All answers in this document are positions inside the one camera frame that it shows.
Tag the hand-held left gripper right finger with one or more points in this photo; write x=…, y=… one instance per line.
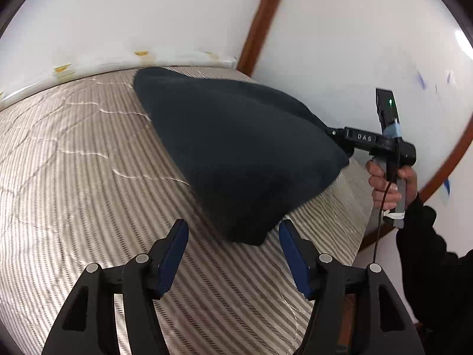
x=295, y=262

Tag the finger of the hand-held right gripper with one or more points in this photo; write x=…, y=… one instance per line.
x=334, y=132

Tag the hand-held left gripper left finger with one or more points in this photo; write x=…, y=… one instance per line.
x=172, y=262

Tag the dark navy pillow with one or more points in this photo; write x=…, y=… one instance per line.
x=240, y=148

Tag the person's right forearm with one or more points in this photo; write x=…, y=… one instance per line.
x=436, y=266

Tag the person's right hand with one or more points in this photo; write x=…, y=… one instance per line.
x=377, y=192

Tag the blue tape piece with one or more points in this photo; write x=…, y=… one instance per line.
x=421, y=80
x=447, y=186

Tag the striped mattress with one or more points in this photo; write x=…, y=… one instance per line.
x=92, y=177

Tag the white sheet with yellow print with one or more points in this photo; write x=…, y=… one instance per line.
x=111, y=59

